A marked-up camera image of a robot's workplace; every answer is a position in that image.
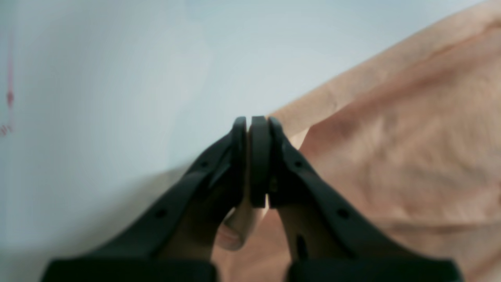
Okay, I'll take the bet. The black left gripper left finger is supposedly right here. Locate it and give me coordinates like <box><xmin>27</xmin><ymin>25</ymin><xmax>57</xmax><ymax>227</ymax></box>
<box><xmin>42</xmin><ymin>117</ymin><xmax>247</xmax><ymax>282</ymax></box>

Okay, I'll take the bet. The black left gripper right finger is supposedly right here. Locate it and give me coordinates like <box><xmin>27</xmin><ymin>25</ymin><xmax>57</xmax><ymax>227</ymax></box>
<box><xmin>249</xmin><ymin>116</ymin><xmax>463</xmax><ymax>282</ymax></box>

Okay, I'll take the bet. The peach t-shirt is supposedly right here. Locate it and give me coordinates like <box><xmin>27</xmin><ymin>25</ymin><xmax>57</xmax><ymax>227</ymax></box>
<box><xmin>211</xmin><ymin>0</ymin><xmax>501</xmax><ymax>282</ymax></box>

